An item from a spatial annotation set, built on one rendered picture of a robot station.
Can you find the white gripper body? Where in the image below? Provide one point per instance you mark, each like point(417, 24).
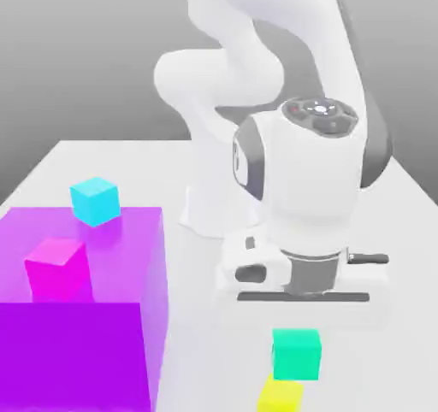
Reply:
point(308, 311)

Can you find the small green cube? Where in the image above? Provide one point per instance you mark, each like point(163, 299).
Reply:
point(297, 354)

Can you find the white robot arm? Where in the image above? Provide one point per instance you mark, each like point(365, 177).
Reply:
point(308, 165)

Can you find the small yellow cube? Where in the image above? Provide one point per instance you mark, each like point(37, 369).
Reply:
point(279, 396)

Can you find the small cyan cube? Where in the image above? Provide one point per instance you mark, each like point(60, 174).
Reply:
point(95, 203)

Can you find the small magenta cube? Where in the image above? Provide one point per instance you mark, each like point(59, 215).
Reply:
point(58, 275)

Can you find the large purple box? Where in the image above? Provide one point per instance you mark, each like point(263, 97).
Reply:
point(68, 357)

